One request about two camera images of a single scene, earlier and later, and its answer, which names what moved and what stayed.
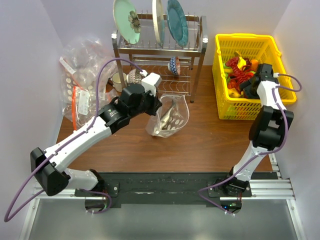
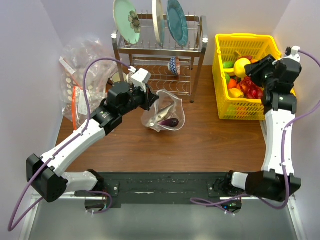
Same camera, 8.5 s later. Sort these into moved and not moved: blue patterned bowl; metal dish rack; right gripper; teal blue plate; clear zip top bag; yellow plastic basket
Moved: right gripper; clear zip top bag
Not moved: teal blue plate; blue patterned bowl; metal dish rack; yellow plastic basket
